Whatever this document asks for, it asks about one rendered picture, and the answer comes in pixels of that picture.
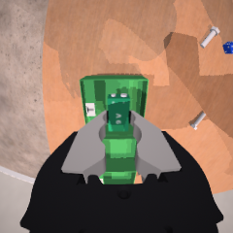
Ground grey metal bolt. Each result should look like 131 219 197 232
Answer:
190 113 206 130
200 26 220 48

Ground green nine-volt battery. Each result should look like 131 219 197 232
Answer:
108 93 130 131

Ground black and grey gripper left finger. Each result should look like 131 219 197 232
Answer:
19 110 109 230

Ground green three-compartment bin rack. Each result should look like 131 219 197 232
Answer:
80 76 149 184

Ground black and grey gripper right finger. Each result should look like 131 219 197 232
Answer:
129 110 224 223

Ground blue die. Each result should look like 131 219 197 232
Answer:
223 42 233 54

